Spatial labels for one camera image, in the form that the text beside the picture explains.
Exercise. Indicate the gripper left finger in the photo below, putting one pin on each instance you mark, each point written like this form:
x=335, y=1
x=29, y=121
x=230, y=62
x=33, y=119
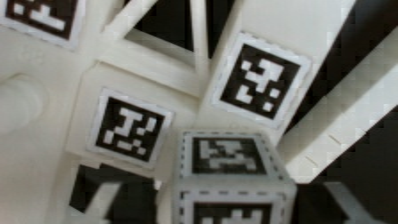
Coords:
x=93, y=215

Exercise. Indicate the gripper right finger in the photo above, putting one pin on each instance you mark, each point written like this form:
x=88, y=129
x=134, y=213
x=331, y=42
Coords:
x=358, y=215

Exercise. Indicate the white chair leg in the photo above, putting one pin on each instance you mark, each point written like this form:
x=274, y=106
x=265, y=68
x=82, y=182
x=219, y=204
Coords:
x=233, y=188

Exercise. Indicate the white chair back part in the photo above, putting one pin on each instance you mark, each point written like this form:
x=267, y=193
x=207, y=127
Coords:
x=123, y=71

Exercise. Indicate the white U-shaped fence frame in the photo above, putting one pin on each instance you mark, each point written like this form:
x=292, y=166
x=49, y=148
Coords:
x=345, y=114

